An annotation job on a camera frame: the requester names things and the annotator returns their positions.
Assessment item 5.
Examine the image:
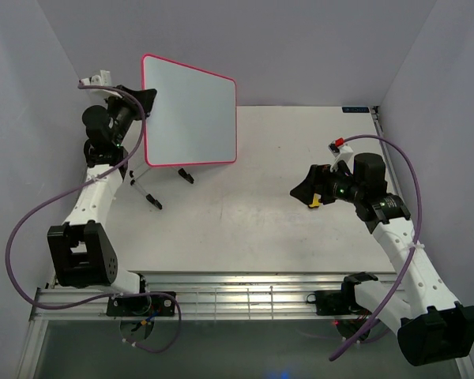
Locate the aluminium extrusion rail frame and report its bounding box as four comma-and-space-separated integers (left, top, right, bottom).
31, 272, 365, 321

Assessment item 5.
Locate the blue table label right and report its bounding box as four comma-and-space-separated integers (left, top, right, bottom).
341, 107, 370, 114

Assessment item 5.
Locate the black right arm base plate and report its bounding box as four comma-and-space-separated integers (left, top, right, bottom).
306, 290, 363, 316

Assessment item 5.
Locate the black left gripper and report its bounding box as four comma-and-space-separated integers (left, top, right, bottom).
103, 86, 156, 147

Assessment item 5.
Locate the wire easel stand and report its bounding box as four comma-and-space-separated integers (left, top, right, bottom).
129, 164, 195, 210

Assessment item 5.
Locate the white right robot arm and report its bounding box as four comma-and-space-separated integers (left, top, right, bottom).
290, 153, 474, 366

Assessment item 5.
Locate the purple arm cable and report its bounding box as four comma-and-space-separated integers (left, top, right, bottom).
5, 80, 182, 354
299, 134, 426, 362

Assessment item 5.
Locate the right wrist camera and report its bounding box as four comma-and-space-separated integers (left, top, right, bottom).
329, 137, 354, 172

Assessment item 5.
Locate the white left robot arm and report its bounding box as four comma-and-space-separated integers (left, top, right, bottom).
47, 85, 157, 316

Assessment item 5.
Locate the pink framed whiteboard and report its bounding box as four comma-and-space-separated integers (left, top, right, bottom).
141, 54, 238, 167

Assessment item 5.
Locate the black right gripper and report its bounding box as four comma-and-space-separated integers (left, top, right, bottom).
289, 162, 363, 205

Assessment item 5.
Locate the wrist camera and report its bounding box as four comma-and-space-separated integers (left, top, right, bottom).
78, 69, 112, 92
329, 137, 354, 172

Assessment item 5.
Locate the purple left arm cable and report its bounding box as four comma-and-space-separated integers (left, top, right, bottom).
5, 80, 182, 354

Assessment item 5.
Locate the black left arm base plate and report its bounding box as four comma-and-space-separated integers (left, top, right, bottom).
106, 295, 175, 317

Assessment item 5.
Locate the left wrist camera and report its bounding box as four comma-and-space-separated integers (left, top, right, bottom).
78, 69, 112, 92

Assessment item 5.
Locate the yellow whiteboard eraser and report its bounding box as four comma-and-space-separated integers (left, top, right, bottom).
308, 194, 321, 208

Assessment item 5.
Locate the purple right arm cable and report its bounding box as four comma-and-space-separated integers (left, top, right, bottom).
299, 134, 426, 362

